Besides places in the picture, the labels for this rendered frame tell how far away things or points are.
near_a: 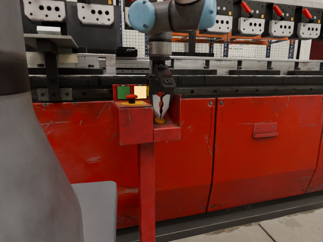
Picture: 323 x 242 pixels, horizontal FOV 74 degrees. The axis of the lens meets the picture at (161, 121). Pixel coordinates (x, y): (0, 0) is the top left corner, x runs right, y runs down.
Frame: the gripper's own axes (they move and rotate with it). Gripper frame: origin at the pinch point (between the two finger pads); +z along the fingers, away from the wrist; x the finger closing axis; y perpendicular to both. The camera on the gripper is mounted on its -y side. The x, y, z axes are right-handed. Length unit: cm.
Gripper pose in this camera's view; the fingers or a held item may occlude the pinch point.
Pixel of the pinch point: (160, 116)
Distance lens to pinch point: 74.3
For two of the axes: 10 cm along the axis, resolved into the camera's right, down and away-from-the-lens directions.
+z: -0.3, 9.6, 2.8
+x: -9.5, 0.6, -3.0
